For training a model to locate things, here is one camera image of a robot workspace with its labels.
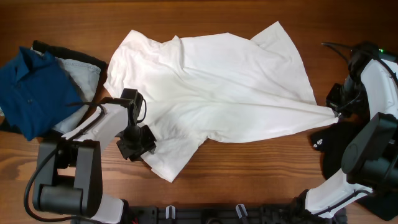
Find black garment pile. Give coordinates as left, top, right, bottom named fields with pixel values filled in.
left=310, top=119, right=398, bottom=222

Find folded blue shirt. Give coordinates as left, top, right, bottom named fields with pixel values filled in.
left=1, top=47, right=81, bottom=141

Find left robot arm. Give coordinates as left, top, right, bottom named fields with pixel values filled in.
left=23, top=98, right=156, bottom=223

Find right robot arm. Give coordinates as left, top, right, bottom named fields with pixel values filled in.
left=285, top=42, right=397, bottom=223

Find white polo shirt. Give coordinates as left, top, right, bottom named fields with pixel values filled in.
left=104, top=22, right=337, bottom=182

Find folded light denim jeans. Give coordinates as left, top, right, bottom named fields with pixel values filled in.
left=25, top=49, right=102, bottom=140

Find folded black garment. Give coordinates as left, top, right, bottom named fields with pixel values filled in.
left=0, top=39, right=108, bottom=144

